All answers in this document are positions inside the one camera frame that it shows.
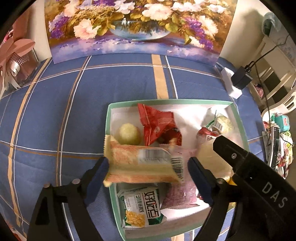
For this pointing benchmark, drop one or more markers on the white power strip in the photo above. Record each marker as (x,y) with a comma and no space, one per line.
(230,88)

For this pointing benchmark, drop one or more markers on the white tray green rim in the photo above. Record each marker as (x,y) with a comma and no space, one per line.
(190,116)

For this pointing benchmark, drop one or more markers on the white chair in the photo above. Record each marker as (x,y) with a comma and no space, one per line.
(273,76)

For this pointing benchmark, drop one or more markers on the orange cream cake pack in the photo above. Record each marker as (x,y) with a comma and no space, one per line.
(140,164)

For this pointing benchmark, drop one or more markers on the yellow cake snack pack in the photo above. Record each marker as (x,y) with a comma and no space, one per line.
(229,180)

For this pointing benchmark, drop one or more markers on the floral painting canvas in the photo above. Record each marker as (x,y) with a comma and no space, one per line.
(194,30)

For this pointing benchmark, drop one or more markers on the teal toy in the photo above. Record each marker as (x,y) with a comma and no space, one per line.
(283,122)

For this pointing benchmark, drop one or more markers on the round cracker green-edged pack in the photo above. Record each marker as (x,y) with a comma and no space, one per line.
(220,124)

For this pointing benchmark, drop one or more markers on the blue plaid tablecloth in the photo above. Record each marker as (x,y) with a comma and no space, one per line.
(52,129)

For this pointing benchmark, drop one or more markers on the pink flower bouquet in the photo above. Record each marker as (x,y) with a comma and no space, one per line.
(18,58)

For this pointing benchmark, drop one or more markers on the red crinkled snack bag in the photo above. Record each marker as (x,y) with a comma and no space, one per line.
(159,126)

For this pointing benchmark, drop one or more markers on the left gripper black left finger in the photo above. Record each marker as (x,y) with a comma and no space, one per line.
(48,220)

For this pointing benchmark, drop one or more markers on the black power adapter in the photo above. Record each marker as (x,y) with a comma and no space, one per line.
(240,79)

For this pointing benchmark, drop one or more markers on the white green cracker pack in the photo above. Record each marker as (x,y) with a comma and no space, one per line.
(141,207)

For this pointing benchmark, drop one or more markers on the pink barcode snack pack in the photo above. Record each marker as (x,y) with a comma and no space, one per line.
(181,194)

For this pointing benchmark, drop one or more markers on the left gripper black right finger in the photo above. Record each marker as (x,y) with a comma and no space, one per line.
(215,192)

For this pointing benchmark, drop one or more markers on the clear pack white bun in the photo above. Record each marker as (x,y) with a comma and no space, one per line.
(128,134)

